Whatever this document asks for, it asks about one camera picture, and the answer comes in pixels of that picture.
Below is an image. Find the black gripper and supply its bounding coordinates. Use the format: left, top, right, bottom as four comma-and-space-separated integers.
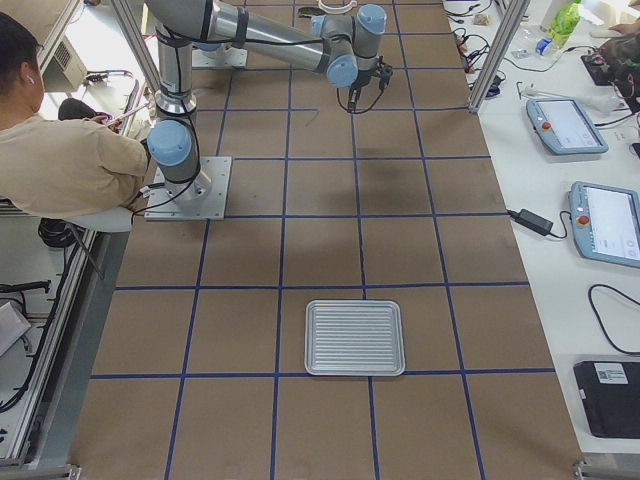
347, 70, 374, 112

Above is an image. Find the silver ribbed metal tray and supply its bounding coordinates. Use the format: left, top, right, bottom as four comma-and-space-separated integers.
304, 300, 406, 377

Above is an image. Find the green brake shoe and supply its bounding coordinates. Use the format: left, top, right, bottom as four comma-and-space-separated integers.
297, 6, 321, 19

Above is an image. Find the far teach pendant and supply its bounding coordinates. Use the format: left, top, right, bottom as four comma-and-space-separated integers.
526, 97, 609, 156

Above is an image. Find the teach pendant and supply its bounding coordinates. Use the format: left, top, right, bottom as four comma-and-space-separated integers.
568, 182, 639, 268
526, 97, 609, 156

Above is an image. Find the black power adapter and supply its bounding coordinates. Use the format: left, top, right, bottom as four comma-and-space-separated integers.
507, 209, 553, 236

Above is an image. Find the seated person beige shirt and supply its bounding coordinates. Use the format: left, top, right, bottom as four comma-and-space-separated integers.
1, 14, 149, 220

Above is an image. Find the near teach pendant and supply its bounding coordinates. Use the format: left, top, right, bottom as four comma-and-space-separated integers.
568, 182, 639, 268

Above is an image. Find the black box with label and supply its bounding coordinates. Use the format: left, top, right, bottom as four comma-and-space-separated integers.
573, 361, 639, 439

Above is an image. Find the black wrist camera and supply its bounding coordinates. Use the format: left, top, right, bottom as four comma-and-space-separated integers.
375, 56, 393, 92

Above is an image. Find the white curved plastic bracket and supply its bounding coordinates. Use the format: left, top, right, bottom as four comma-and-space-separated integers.
317, 0, 358, 15

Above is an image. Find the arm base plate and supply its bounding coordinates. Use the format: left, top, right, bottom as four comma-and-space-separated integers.
192, 43, 248, 70
143, 156, 232, 221

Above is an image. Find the aluminium frame post right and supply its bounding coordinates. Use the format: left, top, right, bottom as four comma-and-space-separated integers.
468, 0, 530, 114

